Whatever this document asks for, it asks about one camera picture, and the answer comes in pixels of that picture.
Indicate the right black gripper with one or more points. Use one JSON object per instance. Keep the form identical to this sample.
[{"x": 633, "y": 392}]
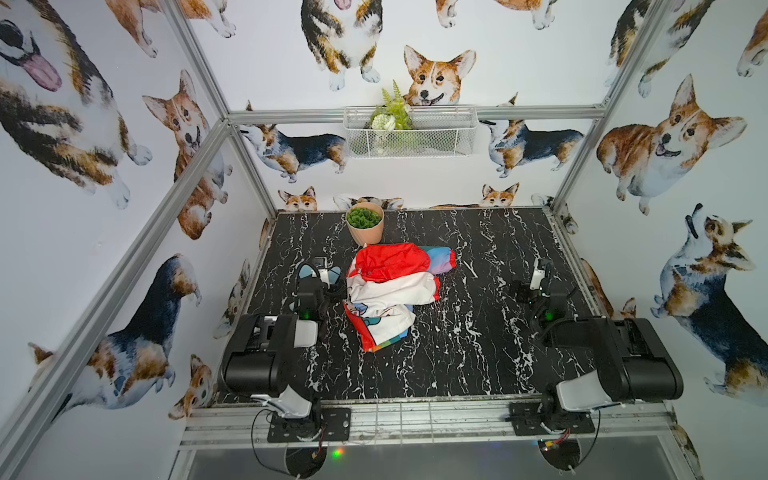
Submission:
[{"x": 523, "y": 294}]

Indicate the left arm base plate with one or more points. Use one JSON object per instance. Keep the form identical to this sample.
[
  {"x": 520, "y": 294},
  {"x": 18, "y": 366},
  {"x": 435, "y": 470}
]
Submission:
[{"x": 327, "y": 424}]

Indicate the aluminium front rail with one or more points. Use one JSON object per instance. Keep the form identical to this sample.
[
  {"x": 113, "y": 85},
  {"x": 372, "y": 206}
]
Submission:
[{"x": 369, "y": 424}]

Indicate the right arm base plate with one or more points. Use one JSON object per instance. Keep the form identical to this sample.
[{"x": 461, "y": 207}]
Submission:
[{"x": 534, "y": 419}]

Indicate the beige plant pot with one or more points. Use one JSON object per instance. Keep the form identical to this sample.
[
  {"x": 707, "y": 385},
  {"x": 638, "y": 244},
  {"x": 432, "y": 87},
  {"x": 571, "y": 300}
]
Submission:
[{"x": 370, "y": 236}]

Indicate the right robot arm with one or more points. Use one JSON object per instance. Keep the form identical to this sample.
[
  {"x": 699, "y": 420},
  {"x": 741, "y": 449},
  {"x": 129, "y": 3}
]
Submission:
[{"x": 630, "y": 361}]

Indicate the green succulent plant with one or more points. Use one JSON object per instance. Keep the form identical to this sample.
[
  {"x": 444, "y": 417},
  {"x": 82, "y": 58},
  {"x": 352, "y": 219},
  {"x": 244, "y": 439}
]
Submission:
[{"x": 363, "y": 218}]

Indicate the rainbow hooded kids jacket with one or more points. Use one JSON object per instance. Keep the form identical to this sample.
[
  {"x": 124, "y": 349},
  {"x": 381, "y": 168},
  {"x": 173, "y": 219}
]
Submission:
[{"x": 385, "y": 282}]

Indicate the green fern with flower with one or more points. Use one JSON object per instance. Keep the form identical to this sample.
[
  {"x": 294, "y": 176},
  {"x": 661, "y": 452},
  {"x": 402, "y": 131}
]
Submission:
[{"x": 393, "y": 115}]

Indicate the white wire wall basket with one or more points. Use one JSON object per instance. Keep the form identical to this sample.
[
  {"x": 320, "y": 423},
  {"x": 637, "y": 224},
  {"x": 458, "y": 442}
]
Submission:
[{"x": 437, "y": 132}]

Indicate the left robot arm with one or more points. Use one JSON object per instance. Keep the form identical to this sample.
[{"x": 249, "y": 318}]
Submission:
[{"x": 258, "y": 361}]

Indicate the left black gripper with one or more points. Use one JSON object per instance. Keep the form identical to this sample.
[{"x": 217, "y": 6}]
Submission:
[{"x": 318, "y": 285}]

